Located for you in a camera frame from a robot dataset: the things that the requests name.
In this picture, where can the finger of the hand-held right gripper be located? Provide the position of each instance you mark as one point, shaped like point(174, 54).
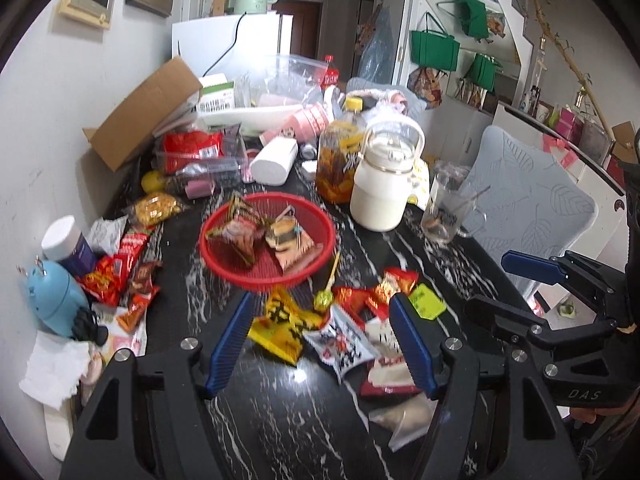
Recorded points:
point(530, 266)
point(505, 319)

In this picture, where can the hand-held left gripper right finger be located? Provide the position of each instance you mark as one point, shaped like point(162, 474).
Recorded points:
point(415, 345)

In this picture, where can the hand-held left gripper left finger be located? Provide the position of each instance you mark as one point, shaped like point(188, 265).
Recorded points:
point(227, 350)

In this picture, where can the white red packet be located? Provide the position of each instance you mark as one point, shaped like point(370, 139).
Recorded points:
point(387, 367)

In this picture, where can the yellow green long packet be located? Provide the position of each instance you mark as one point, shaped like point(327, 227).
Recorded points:
point(426, 302)

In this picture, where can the yellow black snack packet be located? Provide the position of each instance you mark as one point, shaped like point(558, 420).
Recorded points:
point(282, 322)

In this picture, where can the orange red snack packet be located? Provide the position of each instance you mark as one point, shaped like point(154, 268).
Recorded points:
point(398, 282)

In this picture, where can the white cartoon snack packet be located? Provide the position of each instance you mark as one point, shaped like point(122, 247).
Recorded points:
point(342, 345)

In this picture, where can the clear beige packet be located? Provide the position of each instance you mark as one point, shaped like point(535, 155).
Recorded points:
point(406, 417)

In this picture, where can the red plastic basket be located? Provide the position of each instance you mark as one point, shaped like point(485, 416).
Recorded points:
point(260, 275)

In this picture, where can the person's right forearm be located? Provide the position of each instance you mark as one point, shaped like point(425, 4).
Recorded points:
point(607, 442)

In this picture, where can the grey leaf pattern chair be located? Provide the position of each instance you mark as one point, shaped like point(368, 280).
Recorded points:
point(530, 205)

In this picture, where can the metal spoon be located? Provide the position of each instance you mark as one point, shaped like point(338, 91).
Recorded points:
point(474, 196)

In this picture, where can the small orange snack packet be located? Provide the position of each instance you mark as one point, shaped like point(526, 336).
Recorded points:
point(131, 317)

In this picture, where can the glass mug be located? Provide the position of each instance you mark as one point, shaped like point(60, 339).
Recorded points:
point(442, 212)

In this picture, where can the pink sticker sheet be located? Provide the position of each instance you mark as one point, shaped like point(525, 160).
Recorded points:
point(122, 342)

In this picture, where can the dark brown snack packet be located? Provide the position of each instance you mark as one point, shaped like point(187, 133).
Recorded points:
point(142, 281)

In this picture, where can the pink brown snack packet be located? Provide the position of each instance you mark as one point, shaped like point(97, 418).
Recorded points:
point(290, 245)

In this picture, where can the brown foil snack packet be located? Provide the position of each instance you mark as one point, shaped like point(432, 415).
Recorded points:
point(235, 227)

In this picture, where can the long red snack packet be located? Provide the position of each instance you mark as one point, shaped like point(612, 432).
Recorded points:
point(132, 249)

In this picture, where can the yellow smiley cloth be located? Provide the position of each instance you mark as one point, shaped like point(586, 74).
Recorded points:
point(421, 180)

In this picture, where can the red yellow snack packet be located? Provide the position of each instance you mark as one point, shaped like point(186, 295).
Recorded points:
point(102, 281)

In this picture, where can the pink gift box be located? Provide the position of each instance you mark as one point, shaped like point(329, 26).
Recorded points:
point(567, 124)

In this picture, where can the brown cardboard box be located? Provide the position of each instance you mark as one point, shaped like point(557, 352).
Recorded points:
point(624, 142)

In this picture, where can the yellow fried snack packet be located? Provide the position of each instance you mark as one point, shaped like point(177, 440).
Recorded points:
point(156, 208)

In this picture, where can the small pink box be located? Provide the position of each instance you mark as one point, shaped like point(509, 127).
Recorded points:
point(200, 190)

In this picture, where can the crumpled white wrapper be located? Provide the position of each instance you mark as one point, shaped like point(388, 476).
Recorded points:
point(107, 234)

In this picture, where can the white tissue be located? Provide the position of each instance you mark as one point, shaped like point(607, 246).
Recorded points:
point(52, 367)

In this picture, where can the blue round device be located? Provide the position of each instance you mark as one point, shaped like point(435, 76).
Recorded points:
point(55, 297)

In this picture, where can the yellow lemon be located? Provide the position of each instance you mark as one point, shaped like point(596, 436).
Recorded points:
point(152, 181)

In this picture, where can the clear plastic container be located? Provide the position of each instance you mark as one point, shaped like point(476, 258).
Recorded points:
point(230, 162)

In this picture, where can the white lid blue jar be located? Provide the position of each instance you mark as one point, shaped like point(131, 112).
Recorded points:
point(67, 245)

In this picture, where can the white toilet paper roll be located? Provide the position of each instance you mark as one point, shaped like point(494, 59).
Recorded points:
point(274, 160)

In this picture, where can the green tote bag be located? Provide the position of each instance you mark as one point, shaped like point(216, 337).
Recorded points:
point(484, 72)
point(472, 15)
point(434, 50)

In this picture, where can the yellow cap tea bottle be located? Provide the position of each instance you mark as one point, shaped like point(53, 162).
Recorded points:
point(340, 160)

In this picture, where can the red bag with barcode label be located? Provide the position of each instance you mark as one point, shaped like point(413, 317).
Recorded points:
point(192, 147)

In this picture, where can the patterned shopping bag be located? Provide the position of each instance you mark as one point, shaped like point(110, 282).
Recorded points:
point(425, 86)

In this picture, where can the drink can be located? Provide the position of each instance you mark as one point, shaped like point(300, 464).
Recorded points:
point(307, 150)

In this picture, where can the bamboo stalk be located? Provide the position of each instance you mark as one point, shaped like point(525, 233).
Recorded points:
point(560, 42)

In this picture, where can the white plastic bag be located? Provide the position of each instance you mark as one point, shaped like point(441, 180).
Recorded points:
point(380, 97)

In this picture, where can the white foam tray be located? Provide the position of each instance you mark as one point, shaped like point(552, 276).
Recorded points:
point(245, 119)

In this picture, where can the pink paper cup stack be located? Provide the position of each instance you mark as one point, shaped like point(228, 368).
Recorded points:
point(302, 122)

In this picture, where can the open cardboard box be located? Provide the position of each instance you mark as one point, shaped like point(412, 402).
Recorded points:
point(145, 110)

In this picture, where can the green white medicine box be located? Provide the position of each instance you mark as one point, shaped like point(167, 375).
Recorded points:
point(217, 94)

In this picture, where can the blue plastic bag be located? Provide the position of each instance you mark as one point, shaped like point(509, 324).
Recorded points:
point(375, 47)

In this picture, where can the red cap soda bottle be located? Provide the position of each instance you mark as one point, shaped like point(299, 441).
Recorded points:
point(330, 74)

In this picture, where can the white refrigerator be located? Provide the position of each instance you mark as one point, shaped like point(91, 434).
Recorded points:
point(260, 37)

